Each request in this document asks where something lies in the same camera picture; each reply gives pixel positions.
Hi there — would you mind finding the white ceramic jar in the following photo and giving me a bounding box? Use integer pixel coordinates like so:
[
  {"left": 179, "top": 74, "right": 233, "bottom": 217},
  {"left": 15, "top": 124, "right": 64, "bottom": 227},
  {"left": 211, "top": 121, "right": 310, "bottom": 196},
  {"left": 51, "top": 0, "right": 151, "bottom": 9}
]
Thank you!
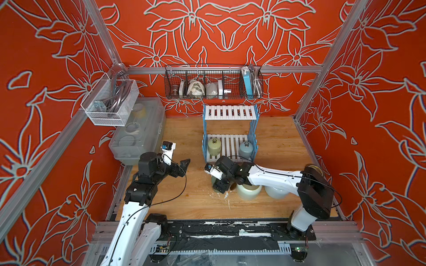
[{"left": 265, "top": 186, "right": 289, "bottom": 200}]

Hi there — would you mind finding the green small canister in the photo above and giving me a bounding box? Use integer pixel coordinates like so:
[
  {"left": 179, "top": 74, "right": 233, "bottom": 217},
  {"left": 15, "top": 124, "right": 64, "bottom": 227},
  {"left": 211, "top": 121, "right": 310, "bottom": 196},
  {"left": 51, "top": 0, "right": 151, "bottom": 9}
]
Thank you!
[{"left": 211, "top": 176, "right": 217, "bottom": 186}]

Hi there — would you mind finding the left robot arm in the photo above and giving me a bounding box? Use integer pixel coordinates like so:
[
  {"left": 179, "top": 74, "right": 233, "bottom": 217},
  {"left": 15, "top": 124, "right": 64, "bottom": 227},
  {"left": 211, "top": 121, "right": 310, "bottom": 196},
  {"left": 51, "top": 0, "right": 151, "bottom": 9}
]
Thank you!
[{"left": 101, "top": 152, "right": 191, "bottom": 266}]

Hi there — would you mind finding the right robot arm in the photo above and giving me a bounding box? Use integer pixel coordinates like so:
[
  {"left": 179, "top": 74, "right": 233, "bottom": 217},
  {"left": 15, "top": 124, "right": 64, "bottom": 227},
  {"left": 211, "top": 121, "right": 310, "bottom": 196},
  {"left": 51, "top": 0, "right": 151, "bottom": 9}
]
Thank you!
[{"left": 204, "top": 156, "right": 336, "bottom": 233}]

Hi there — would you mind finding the blue white slatted shelf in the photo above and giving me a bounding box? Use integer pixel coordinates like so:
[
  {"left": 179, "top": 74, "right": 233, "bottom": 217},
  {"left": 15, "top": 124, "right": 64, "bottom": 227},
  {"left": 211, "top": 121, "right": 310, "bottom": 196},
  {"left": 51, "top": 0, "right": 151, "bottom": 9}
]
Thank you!
[{"left": 202, "top": 105, "right": 260, "bottom": 163}]

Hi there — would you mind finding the yellow-green small canister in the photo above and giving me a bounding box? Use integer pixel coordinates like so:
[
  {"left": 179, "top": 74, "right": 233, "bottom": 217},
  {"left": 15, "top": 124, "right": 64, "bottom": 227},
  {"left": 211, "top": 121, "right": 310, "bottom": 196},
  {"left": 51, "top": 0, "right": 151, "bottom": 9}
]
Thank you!
[{"left": 207, "top": 137, "right": 222, "bottom": 157}]

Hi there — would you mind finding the grey-blue small canister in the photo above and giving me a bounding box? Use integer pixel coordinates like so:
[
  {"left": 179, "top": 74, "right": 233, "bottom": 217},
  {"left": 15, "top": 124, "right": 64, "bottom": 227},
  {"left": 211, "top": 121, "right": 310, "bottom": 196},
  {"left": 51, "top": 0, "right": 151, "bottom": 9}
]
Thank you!
[{"left": 239, "top": 141, "right": 254, "bottom": 159}]

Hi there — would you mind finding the clear plastic storage box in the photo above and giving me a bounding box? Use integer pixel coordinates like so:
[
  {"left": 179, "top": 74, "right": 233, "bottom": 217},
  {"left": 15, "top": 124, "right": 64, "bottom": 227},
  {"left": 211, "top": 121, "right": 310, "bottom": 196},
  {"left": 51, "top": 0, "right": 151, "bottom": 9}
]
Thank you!
[{"left": 109, "top": 98, "right": 166, "bottom": 166}]

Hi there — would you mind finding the plastic wrapped white item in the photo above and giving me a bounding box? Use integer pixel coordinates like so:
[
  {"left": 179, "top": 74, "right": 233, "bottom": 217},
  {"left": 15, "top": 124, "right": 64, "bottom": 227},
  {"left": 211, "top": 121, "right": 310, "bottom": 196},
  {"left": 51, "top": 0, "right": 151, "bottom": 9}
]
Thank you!
[{"left": 205, "top": 82, "right": 218, "bottom": 99}]

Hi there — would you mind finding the white box in basket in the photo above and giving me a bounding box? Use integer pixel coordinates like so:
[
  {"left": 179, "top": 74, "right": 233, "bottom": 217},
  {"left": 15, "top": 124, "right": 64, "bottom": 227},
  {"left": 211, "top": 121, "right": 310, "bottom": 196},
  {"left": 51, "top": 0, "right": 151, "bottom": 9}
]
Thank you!
[{"left": 217, "top": 80, "right": 224, "bottom": 99}]

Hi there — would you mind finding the brown tape roll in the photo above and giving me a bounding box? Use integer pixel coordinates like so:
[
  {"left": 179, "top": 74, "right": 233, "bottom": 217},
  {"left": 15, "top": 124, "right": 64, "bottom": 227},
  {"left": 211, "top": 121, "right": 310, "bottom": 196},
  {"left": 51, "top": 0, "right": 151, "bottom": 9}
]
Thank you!
[{"left": 308, "top": 164, "right": 324, "bottom": 176}]

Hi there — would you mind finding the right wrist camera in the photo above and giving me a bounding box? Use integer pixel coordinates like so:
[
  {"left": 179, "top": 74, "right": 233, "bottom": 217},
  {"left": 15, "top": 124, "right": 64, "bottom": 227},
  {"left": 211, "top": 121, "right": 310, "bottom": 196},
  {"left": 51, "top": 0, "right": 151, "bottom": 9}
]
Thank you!
[{"left": 204, "top": 163, "right": 223, "bottom": 180}]

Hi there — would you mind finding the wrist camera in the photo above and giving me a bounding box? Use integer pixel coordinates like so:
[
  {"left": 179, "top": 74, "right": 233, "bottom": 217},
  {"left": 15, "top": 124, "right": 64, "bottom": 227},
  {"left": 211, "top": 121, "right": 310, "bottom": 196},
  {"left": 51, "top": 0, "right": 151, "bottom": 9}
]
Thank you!
[
  {"left": 161, "top": 141, "right": 176, "bottom": 165},
  {"left": 204, "top": 163, "right": 223, "bottom": 180}
]

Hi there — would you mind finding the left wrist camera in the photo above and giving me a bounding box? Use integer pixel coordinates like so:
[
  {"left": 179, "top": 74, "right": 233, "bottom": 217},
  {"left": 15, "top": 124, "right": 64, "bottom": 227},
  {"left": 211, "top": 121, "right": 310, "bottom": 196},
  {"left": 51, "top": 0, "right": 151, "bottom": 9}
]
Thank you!
[{"left": 161, "top": 141, "right": 176, "bottom": 165}]

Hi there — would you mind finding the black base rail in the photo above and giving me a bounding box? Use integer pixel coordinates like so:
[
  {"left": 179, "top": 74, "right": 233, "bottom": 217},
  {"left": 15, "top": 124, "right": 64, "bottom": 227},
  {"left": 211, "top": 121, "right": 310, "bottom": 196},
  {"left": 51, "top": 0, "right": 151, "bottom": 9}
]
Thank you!
[{"left": 163, "top": 219, "right": 317, "bottom": 242}]

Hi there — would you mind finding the black wire wall basket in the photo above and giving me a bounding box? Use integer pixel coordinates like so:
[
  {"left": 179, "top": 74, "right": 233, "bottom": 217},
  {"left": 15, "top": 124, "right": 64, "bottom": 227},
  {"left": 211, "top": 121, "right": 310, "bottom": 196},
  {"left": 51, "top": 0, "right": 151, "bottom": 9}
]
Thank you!
[{"left": 164, "top": 64, "right": 264, "bottom": 100}]

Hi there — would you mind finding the clear wall bin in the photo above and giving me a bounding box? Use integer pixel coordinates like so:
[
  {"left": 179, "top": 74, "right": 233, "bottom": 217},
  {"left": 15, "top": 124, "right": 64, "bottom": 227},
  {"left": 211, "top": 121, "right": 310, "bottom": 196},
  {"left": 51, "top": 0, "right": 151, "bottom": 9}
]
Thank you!
[{"left": 81, "top": 74, "right": 139, "bottom": 127}]

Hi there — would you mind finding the metal shower hose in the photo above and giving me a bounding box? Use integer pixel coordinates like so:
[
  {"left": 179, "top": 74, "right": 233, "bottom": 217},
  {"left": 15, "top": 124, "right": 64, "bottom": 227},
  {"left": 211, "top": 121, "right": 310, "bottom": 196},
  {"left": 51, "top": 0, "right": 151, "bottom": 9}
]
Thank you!
[{"left": 251, "top": 65, "right": 263, "bottom": 97}]

